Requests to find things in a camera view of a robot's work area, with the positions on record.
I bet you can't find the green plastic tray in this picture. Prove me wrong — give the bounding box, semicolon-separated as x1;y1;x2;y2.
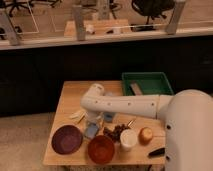
122;72;174;96

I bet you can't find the black office chair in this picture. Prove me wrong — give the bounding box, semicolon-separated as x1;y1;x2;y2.
131;0;175;23

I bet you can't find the brass wooden stick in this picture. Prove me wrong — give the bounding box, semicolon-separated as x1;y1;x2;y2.
77;114;85;124

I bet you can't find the wooden table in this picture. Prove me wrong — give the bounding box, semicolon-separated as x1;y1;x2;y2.
43;81;165;166

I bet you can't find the blue cup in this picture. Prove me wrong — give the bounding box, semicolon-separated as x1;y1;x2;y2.
104;113;115;123

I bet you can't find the white cup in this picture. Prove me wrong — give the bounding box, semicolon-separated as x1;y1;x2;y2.
120;129;138;151

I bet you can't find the red bowl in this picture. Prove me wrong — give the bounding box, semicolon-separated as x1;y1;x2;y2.
88;135;115;164

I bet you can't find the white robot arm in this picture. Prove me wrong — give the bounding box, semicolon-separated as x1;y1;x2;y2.
81;84;213;171

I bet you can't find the grey block in tray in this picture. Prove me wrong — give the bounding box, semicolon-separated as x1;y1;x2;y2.
130;83;142;95

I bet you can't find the orange apple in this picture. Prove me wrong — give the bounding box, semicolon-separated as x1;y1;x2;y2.
139;127;153;144

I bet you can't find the black handled knife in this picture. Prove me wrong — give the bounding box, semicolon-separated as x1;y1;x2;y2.
148;148;165;158

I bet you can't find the bunch of dark grapes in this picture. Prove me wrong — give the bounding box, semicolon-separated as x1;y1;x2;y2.
103;124;129;142

